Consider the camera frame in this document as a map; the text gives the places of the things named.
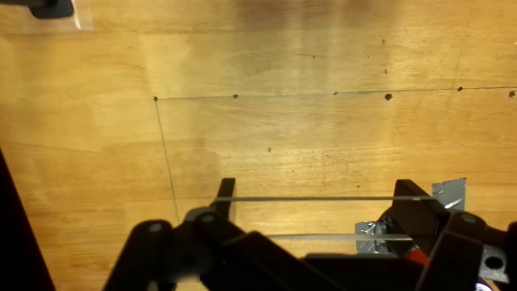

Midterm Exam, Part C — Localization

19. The small grey duct tape piece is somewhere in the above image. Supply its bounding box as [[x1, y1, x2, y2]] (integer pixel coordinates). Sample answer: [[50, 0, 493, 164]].
[[354, 220, 391, 256]]

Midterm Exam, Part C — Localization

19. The black clamp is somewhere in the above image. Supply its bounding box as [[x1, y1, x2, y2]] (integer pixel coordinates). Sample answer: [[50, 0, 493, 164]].
[[0, 0, 76, 21]]

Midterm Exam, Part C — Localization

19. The thin pale rubber band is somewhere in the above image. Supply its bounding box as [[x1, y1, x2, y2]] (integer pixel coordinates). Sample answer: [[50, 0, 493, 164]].
[[211, 194, 441, 243]]

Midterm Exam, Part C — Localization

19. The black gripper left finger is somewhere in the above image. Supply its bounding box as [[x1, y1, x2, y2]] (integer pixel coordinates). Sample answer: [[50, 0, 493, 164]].
[[102, 176, 250, 291]]

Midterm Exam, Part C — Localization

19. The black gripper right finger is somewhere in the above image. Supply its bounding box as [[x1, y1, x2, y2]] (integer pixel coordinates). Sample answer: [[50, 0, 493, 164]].
[[378, 178, 517, 291]]

